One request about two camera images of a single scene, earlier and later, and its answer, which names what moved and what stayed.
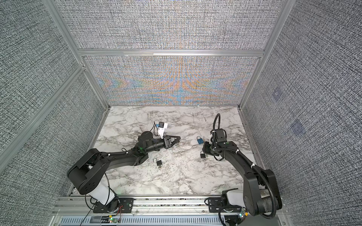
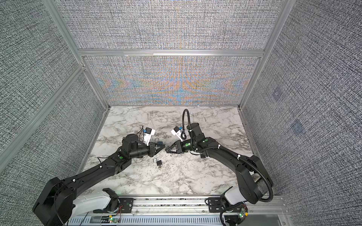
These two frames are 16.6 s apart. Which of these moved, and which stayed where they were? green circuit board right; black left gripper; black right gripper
Moved: black left gripper; black right gripper
Stayed: green circuit board right
